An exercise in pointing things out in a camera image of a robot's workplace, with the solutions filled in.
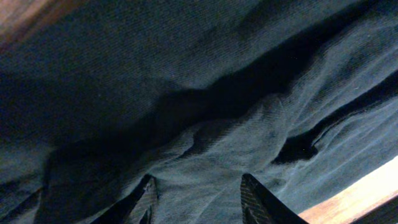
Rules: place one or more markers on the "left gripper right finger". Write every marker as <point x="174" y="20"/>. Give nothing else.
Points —
<point x="260" y="206"/>

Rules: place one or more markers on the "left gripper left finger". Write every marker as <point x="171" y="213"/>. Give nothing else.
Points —
<point x="137" y="208"/>

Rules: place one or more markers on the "black nike t-shirt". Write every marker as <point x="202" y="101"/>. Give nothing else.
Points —
<point x="97" y="94"/>

